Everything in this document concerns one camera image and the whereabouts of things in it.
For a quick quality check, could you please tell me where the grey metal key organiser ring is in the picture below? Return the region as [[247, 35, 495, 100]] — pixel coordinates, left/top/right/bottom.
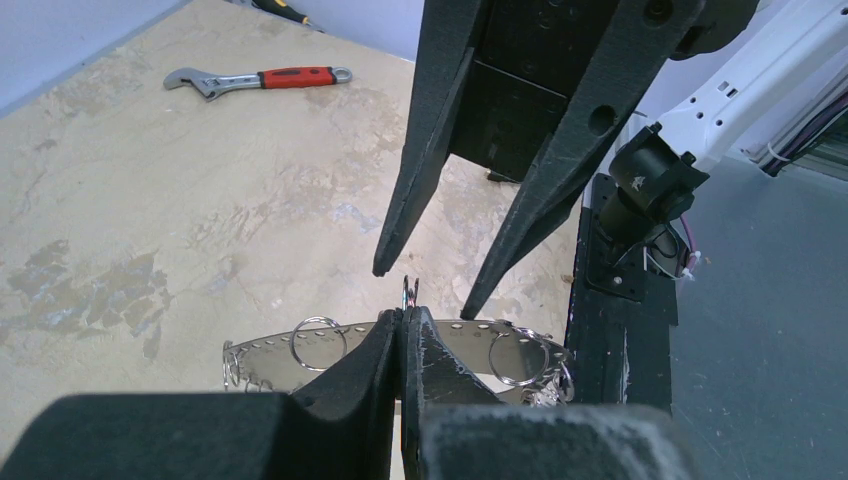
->
[[221, 274, 576, 407]]

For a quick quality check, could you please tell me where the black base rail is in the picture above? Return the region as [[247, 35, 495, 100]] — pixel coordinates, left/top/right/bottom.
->
[[565, 174, 678, 412]]

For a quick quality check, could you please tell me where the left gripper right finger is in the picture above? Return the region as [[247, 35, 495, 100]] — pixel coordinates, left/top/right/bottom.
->
[[401, 307, 701, 479]]

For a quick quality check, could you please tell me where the yellow black screwdriver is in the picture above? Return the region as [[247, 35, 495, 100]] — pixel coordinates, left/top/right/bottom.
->
[[251, 0, 323, 32]]

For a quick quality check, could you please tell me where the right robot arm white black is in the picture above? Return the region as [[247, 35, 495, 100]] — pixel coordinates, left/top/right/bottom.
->
[[372, 1, 847, 319]]

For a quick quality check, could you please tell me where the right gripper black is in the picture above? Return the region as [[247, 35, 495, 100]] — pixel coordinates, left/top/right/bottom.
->
[[372, 0, 704, 319]]

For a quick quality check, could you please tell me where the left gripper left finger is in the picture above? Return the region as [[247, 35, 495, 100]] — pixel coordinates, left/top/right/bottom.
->
[[1, 310, 401, 479]]

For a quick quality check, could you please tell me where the red handled adjustable wrench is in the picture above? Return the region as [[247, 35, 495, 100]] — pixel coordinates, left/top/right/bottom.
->
[[163, 66, 353, 102]]

